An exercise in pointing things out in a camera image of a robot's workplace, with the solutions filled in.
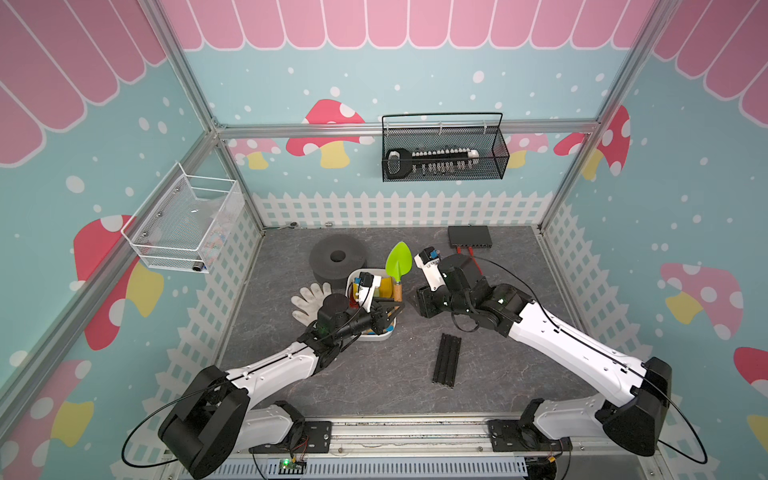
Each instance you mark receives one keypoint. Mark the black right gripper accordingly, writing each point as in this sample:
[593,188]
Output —
[424,300]

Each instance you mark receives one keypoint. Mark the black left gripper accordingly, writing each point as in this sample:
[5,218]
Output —
[379,310]

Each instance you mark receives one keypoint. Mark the bright green trowel wooden handle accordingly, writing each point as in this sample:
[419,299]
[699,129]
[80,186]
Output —
[399,263]

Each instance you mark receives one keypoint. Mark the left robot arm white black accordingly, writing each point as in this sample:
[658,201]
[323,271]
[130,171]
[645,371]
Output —
[217,414]

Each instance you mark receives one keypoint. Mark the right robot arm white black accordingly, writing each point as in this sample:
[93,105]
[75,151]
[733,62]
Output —
[632,396]

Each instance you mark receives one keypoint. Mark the white plastic storage box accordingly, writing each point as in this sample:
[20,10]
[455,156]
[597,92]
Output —
[383,291]

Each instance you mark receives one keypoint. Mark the yellow plastic shovel blue cap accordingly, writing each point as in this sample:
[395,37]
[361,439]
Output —
[378,308]

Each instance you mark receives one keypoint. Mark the black aluminium extrusion bar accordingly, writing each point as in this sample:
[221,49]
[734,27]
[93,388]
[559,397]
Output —
[446,363]

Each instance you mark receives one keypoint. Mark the white knit work glove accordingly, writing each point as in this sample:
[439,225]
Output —
[309,301]

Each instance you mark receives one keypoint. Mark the small green circuit board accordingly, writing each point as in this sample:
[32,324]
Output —
[292,467]

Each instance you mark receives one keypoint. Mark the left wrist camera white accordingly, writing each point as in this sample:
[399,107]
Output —
[367,283]

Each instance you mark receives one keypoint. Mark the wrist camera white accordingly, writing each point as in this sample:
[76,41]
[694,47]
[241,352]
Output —
[427,261]
[367,283]

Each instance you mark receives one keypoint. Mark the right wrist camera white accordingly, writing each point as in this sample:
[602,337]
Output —
[427,261]

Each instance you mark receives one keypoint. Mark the black network switch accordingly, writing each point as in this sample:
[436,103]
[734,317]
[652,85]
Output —
[468,236]

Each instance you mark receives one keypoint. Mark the black socket set rail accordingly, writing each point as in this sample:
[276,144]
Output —
[400,163]

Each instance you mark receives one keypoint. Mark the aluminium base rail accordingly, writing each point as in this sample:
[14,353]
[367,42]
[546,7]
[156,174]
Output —
[443,446]

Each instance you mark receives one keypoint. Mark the black wire mesh wall basket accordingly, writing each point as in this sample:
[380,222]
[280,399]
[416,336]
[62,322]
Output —
[456,146]

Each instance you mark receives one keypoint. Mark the white wire mesh wall basket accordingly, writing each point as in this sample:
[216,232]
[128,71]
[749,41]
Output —
[186,222]

